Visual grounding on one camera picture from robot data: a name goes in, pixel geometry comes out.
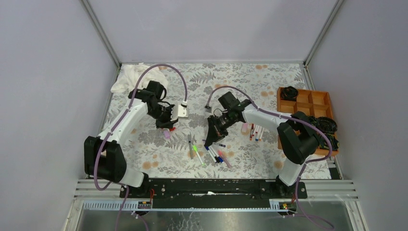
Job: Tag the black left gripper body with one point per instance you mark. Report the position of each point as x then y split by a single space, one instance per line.
160 113

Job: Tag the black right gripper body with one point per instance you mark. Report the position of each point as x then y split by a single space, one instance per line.
222 123

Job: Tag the pink highlighter cap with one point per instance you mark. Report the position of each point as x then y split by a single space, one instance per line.
167 134

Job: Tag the pink thin pen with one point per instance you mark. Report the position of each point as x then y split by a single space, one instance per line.
222 156

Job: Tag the green capped marker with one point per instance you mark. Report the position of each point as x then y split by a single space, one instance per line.
198 155

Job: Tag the grey pen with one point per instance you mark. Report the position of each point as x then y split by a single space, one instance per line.
190 145

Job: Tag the pink highlighter pen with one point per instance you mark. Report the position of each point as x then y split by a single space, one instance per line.
244 128

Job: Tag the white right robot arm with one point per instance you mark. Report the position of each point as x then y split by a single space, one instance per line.
298 138

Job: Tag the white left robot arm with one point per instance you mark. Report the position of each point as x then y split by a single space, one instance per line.
103 155

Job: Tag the floral table mat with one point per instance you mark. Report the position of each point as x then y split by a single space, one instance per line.
148 150

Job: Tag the black tipped white marker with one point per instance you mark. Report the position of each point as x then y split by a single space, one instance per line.
217 155

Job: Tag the white crumpled cloth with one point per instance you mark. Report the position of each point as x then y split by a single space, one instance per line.
129 75

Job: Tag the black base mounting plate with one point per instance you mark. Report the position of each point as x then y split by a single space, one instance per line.
213 193

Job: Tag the wooden compartment tray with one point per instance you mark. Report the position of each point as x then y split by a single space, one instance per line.
316 105

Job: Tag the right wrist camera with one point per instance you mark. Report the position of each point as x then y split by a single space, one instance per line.
208 109

